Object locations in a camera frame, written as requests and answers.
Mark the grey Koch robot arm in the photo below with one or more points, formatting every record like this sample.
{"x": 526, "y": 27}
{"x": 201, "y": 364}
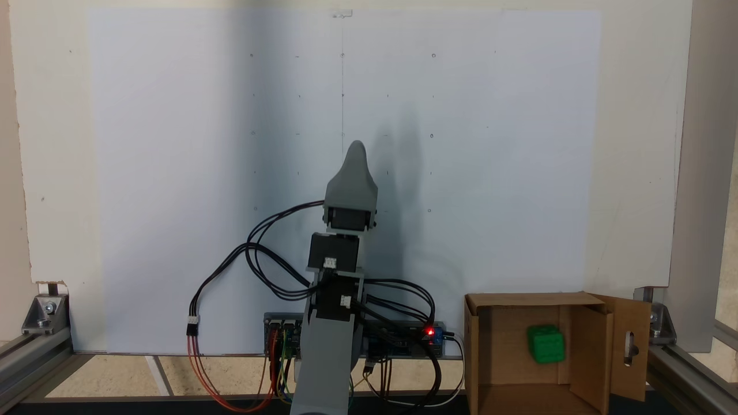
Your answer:
{"x": 326, "y": 369}

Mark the white paper sheet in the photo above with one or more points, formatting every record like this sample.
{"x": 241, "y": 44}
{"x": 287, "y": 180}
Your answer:
{"x": 461, "y": 173}

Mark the brown cardboard box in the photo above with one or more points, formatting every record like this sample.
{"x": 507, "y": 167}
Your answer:
{"x": 519, "y": 374}

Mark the grey pointed fixed gripper finger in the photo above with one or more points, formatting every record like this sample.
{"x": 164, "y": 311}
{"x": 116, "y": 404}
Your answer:
{"x": 353, "y": 170}

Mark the clear tape strip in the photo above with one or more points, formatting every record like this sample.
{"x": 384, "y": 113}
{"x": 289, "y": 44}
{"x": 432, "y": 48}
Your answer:
{"x": 342, "y": 14}

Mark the aluminium frame rail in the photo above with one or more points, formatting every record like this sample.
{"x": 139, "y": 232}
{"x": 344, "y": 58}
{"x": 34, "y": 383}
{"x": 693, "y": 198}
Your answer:
{"x": 29, "y": 363}
{"x": 692, "y": 374}

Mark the controller circuit board with jumpers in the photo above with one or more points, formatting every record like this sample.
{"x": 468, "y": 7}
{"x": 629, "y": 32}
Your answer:
{"x": 274, "y": 323}

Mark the metal corner bracket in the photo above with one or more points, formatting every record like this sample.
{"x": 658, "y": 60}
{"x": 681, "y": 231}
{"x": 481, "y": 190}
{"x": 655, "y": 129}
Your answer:
{"x": 660, "y": 323}
{"x": 46, "y": 314}

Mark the green dice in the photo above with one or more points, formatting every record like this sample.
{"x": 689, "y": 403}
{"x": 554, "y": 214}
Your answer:
{"x": 546, "y": 344}

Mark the power circuit board blue terminals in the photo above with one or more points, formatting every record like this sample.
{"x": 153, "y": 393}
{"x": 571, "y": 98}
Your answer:
{"x": 436, "y": 339}

